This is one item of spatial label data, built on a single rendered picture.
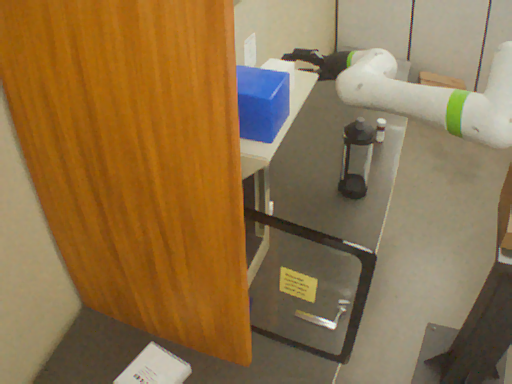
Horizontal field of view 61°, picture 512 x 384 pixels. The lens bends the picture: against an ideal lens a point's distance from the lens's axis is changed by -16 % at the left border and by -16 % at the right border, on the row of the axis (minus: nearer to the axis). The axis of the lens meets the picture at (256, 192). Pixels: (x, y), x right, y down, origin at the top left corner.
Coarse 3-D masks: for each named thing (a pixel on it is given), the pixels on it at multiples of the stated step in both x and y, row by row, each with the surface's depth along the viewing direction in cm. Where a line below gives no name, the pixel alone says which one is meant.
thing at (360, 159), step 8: (344, 128) 148; (352, 144) 146; (368, 144) 144; (352, 152) 148; (360, 152) 147; (368, 152) 148; (352, 160) 150; (360, 160) 149; (368, 160) 150; (352, 168) 151; (360, 168) 151; (368, 168) 153; (352, 176) 153; (360, 176) 153; (368, 176) 156; (352, 184) 155; (360, 184) 155
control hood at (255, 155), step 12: (300, 72) 104; (312, 72) 104; (300, 84) 100; (312, 84) 101; (300, 96) 96; (288, 120) 90; (240, 144) 85; (252, 144) 85; (264, 144) 85; (276, 144) 85; (252, 156) 83; (264, 156) 82; (252, 168) 84
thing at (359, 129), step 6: (360, 120) 144; (348, 126) 147; (354, 126) 147; (360, 126) 145; (366, 126) 147; (348, 132) 146; (354, 132) 144; (360, 132) 144; (366, 132) 144; (372, 132) 145; (354, 138) 144; (360, 138) 144; (366, 138) 144
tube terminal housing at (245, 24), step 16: (240, 0) 85; (256, 0) 91; (240, 16) 86; (256, 16) 93; (240, 32) 88; (256, 32) 96; (240, 48) 90; (256, 48) 98; (240, 64) 92; (256, 64) 100; (256, 176) 127; (256, 192) 130; (256, 208) 133
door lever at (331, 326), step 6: (294, 312) 95; (300, 312) 95; (336, 312) 96; (342, 312) 95; (300, 318) 95; (306, 318) 94; (312, 318) 94; (318, 318) 94; (336, 318) 94; (312, 324) 94; (318, 324) 93; (324, 324) 93; (330, 324) 92; (336, 324) 92; (330, 330) 92
